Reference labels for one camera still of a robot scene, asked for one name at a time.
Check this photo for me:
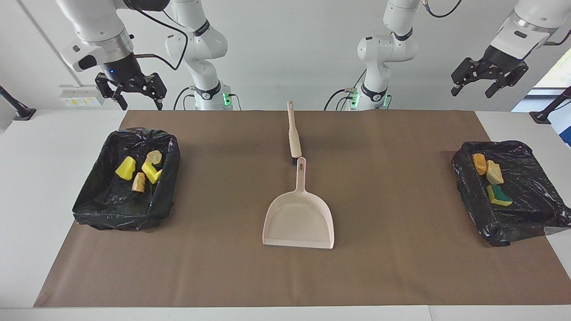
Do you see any yellow green notched sponge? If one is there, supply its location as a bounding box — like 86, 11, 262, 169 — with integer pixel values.
141, 161, 162, 184

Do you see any beige rock-like chunk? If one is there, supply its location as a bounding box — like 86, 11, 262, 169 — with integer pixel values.
485, 160, 505, 185

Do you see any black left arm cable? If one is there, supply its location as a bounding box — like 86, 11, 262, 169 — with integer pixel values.
422, 0, 571, 46

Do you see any black base cable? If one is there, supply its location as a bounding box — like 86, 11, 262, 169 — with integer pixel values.
173, 87, 197, 111
323, 88, 357, 111

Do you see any brown paper table mat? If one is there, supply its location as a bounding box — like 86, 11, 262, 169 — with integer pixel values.
33, 110, 571, 308

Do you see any black clamp stand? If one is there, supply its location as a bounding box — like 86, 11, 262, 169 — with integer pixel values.
0, 85, 37, 121
530, 86, 571, 125

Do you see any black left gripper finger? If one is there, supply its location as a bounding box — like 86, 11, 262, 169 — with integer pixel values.
484, 62, 530, 99
451, 57, 485, 97

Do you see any beige hand brush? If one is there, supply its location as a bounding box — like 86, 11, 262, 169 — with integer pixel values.
286, 100, 303, 165

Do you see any plain yellow sponge piece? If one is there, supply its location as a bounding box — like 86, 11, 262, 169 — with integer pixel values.
486, 184, 514, 207

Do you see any pale pink plastic dustpan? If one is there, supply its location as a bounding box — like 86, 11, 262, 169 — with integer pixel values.
262, 157, 335, 249

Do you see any bright window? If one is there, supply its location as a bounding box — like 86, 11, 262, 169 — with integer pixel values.
533, 48, 571, 90

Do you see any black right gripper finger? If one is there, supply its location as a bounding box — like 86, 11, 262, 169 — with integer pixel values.
137, 73, 168, 111
95, 73, 128, 111

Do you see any white wall cable conduit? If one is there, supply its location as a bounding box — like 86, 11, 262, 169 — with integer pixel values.
17, 0, 83, 87

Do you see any brown croquette toy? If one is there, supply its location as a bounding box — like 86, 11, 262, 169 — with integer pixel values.
472, 153, 488, 176

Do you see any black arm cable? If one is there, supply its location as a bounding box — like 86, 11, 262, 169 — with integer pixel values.
120, 0, 188, 72
422, 0, 571, 46

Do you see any white wall power strip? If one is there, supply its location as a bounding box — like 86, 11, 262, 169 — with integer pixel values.
59, 85, 107, 107

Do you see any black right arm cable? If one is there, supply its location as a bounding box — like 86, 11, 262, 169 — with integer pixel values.
120, 0, 188, 72

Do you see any yellow green sponge piece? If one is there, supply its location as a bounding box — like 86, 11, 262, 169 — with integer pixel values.
115, 156, 137, 181

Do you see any black bag-lined bin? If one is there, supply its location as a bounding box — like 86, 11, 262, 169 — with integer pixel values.
72, 128, 181, 231
451, 140, 571, 247

